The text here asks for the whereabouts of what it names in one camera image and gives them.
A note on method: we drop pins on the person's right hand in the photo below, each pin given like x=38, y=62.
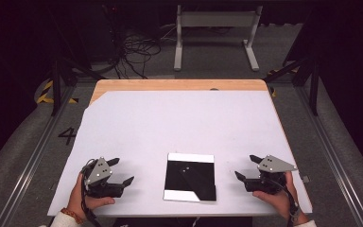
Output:
x=282, y=201

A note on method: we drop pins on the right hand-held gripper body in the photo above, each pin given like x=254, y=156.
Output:
x=272, y=164

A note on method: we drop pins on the small grey table clip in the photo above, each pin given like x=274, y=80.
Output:
x=305, y=178
x=53, y=186

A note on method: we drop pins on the yellow black floor tape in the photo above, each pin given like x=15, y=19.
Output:
x=45, y=94
x=273, y=92

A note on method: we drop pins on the person's left hand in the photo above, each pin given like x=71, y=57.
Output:
x=77, y=198

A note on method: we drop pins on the aluminium floor rail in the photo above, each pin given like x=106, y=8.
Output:
x=31, y=157
x=334, y=164

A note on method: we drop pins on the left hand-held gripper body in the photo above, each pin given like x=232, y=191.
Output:
x=98, y=172

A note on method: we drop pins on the white metal stand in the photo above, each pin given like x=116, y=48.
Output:
x=216, y=19

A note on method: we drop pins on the white table sheet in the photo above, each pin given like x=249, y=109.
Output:
x=176, y=126

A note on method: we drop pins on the person's black pants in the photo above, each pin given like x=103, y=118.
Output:
x=170, y=222

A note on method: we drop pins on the silver photo frame black back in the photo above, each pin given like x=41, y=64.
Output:
x=192, y=179

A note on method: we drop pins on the black metal stand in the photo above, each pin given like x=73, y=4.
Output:
x=313, y=85
x=56, y=82

